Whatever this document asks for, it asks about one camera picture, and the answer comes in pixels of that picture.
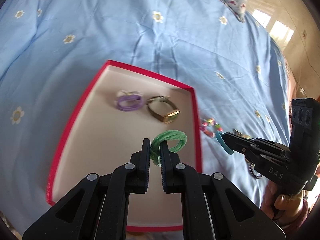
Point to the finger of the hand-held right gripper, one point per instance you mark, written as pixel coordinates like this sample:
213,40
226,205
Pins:
265,160
240,142

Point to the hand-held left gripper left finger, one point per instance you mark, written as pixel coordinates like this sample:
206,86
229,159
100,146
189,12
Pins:
146,160

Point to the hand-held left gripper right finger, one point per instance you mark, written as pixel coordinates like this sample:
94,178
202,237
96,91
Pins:
163,165

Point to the red shallow cardboard box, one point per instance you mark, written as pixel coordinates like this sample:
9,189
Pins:
112,145

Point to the person's right hand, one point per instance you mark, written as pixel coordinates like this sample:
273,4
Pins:
271,202

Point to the gold rectangular wrist watch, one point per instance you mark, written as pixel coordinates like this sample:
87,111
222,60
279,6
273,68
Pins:
155,112

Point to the light blue flowered blanket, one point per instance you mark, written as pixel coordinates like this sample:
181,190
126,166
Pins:
100,30

